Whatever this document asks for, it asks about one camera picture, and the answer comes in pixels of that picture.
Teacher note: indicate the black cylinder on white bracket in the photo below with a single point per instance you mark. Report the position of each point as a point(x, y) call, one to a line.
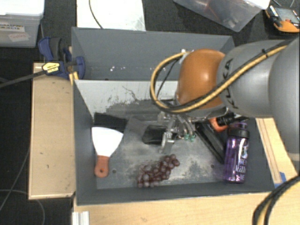
point(225, 120)

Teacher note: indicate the purple toy grape bunch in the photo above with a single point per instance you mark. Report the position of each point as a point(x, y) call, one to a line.
point(157, 171)

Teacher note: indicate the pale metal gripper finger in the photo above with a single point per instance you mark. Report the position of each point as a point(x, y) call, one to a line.
point(170, 146)
point(165, 141)

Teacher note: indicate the grey metal bin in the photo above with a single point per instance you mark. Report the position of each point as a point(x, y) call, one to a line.
point(131, 55)

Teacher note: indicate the black rounded box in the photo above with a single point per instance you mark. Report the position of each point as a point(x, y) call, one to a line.
point(152, 135)

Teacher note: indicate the purple plastic bottle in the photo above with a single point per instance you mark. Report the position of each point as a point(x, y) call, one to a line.
point(235, 158)

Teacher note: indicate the pale wood flat board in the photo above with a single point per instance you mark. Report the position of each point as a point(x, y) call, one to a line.
point(51, 137)

